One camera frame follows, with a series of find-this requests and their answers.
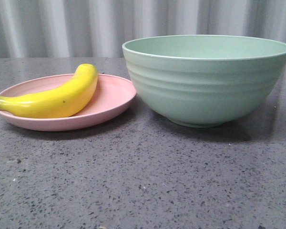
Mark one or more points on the pink plate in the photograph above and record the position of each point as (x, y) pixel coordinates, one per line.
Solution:
(113, 96)

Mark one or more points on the green ribbed bowl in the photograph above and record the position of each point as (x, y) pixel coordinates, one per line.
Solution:
(204, 80)

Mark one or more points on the yellow banana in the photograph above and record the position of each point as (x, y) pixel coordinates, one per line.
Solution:
(63, 101)

